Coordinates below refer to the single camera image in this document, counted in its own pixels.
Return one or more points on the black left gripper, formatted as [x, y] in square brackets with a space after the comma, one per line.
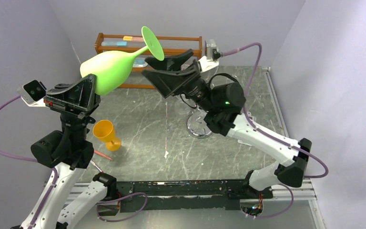
[81, 92]

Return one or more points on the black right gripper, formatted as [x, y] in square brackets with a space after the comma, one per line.
[188, 83]

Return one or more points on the green plastic goblet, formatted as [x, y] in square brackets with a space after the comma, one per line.
[112, 68]

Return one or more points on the orange plastic goblet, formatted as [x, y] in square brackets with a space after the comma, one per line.
[105, 132]

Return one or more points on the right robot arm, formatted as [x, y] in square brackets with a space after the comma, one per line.
[225, 115]

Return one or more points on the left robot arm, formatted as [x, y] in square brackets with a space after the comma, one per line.
[66, 151]

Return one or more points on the chrome wine glass rack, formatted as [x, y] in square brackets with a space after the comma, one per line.
[196, 125]

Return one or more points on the orange wooden shelf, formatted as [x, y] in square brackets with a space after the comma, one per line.
[171, 45]

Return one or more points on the blue eraser bar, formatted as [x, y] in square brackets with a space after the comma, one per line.
[115, 44]

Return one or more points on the yellow pink eraser bar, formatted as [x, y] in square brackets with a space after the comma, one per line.
[133, 39]

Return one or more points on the red pen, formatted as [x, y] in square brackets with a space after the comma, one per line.
[103, 155]

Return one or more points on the silver red-tipped pen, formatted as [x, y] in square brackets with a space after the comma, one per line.
[96, 166]

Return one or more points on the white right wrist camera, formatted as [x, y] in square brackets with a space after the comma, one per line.
[211, 58]

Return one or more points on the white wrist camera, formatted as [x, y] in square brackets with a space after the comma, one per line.
[33, 93]
[211, 58]

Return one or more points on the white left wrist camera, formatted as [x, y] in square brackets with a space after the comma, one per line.
[33, 93]

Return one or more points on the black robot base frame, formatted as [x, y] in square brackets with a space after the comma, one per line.
[184, 194]

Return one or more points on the aluminium side rail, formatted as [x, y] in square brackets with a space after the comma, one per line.
[306, 192]

